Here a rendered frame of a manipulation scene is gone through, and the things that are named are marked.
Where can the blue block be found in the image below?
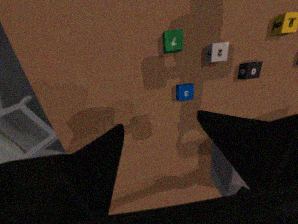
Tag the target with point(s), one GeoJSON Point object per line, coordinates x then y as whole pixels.
{"type": "Point", "coordinates": [185, 91]}

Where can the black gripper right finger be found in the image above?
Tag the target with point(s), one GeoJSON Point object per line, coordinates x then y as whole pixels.
{"type": "Point", "coordinates": [258, 150]}

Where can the yellow block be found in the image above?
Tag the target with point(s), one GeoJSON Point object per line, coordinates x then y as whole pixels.
{"type": "Point", "coordinates": [284, 24]}

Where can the green block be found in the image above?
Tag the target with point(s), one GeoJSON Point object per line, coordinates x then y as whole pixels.
{"type": "Point", "coordinates": [172, 41]}

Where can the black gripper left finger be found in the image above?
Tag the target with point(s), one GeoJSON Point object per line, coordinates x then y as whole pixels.
{"type": "Point", "coordinates": [89, 173]}

